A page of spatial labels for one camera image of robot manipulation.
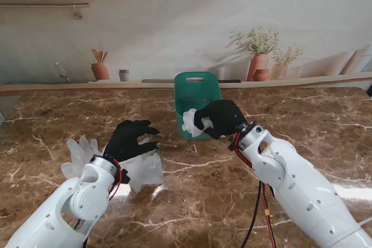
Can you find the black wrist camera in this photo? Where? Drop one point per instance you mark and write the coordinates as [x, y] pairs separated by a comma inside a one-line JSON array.
[[231, 145], [124, 176]]

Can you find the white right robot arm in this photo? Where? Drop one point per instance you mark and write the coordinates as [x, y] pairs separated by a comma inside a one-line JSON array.
[[290, 178]]

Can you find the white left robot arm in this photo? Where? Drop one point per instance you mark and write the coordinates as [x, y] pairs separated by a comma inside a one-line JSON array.
[[58, 210]]

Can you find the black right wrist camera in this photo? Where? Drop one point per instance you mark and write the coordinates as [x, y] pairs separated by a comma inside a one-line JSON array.
[[231, 145]]

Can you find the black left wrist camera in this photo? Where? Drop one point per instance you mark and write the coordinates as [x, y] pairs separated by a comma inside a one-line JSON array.
[[124, 176]]

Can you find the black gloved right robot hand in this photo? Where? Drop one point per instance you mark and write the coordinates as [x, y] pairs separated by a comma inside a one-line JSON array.
[[226, 117]]

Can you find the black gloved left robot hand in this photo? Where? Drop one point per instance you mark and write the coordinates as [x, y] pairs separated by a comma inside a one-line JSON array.
[[125, 140]]

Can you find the green plastic basket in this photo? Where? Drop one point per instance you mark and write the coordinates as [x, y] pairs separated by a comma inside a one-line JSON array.
[[197, 91]]

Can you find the translucent white disposable glove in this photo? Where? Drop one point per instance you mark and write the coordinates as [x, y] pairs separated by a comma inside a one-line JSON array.
[[145, 172], [207, 122], [78, 153], [189, 117]]

